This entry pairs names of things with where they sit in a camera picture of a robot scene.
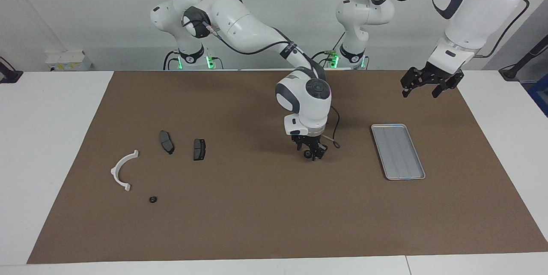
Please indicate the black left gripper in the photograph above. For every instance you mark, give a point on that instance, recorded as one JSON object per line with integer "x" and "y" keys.
{"x": 428, "y": 77}

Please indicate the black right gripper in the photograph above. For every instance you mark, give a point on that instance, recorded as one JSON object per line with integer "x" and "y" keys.
{"x": 309, "y": 141}

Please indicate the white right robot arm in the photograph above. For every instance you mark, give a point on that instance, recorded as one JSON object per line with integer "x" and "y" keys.
{"x": 244, "y": 26}

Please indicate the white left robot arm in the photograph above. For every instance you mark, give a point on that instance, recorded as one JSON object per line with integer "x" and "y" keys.
{"x": 475, "y": 9}

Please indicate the silver metal tray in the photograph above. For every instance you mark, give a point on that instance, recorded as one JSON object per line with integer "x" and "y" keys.
{"x": 398, "y": 151}

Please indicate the brown table mat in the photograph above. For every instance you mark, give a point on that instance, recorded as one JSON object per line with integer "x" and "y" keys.
{"x": 257, "y": 206}

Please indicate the grey rectangular brake pad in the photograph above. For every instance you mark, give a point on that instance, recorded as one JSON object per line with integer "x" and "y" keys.
{"x": 199, "y": 150}

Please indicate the blue object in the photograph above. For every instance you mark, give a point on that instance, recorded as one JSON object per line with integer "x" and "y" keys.
{"x": 540, "y": 99}

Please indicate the grey curved brake pad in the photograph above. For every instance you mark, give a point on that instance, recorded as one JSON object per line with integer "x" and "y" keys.
{"x": 166, "y": 142}

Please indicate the white box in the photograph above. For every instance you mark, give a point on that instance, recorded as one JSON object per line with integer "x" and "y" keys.
{"x": 68, "y": 61}

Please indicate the black table clamp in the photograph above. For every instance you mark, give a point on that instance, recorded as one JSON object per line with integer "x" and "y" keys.
{"x": 9, "y": 73}

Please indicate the white curved plastic bracket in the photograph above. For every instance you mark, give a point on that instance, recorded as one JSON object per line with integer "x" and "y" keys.
{"x": 116, "y": 170}

